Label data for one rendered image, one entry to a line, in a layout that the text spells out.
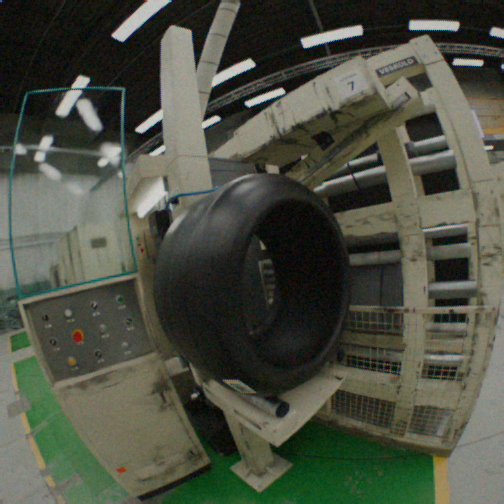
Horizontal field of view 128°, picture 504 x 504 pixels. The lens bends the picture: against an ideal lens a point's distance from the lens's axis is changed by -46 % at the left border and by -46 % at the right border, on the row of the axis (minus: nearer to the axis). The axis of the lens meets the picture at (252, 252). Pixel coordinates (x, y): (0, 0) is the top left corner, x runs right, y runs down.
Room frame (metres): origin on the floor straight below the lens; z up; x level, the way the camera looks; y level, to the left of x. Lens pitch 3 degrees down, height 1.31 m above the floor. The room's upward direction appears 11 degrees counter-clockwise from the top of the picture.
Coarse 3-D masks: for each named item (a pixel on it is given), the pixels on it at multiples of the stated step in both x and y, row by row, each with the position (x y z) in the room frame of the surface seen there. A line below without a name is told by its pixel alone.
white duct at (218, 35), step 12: (228, 0) 0.80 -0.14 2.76; (228, 12) 0.86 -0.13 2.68; (216, 24) 0.90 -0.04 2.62; (228, 24) 0.91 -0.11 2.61; (216, 36) 0.94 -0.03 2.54; (204, 48) 1.00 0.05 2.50; (216, 48) 0.99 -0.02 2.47; (204, 60) 1.03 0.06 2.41; (216, 60) 1.05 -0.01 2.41; (204, 72) 1.07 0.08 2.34; (204, 84) 1.11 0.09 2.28; (204, 96) 1.16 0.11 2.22; (204, 108) 1.22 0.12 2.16
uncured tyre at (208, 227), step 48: (240, 192) 0.44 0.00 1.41; (288, 192) 0.50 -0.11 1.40; (192, 240) 0.39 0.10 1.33; (240, 240) 0.40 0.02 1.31; (288, 240) 0.85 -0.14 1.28; (336, 240) 0.63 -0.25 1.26; (192, 288) 0.36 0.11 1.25; (240, 288) 0.38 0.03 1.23; (288, 288) 0.86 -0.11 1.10; (336, 288) 0.73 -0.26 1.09; (192, 336) 0.36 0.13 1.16; (240, 336) 0.37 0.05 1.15; (288, 336) 0.76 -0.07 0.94; (336, 336) 0.57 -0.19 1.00; (288, 384) 0.44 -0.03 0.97
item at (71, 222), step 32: (32, 96) 0.54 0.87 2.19; (64, 96) 0.66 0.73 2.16; (96, 96) 0.77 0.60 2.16; (32, 128) 0.57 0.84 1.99; (64, 128) 0.68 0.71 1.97; (96, 128) 0.78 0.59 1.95; (32, 160) 0.59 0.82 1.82; (64, 160) 0.69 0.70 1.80; (96, 160) 0.79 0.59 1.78; (32, 192) 0.59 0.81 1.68; (64, 192) 0.69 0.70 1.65; (96, 192) 0.78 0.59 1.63; (32, 224) 0.59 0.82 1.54; (64, 224) 0.68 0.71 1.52; (96, 224) 0.78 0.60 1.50; (128, 224) 0.86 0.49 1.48; (32, 256) 0.58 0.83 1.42; (64, 256) 0.67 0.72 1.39; (96, 256) 0.76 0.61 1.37; (128, 256) 0.85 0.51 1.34; (32, 288) 0.56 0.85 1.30; (64, 288) 0.65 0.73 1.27
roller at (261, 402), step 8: (248, 400) 0.49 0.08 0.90; (256, 400) 0.47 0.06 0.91; (264, 400) 0.46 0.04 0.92; (272, 400) 0.45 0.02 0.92; (280, 400) 0.44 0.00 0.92; (264, 408) 0.44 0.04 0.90; (272, 408) 0.43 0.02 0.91; (280, 408) 0.42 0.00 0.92; (288, 408) 0.43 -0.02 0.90; (280, 416) 0.41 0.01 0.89
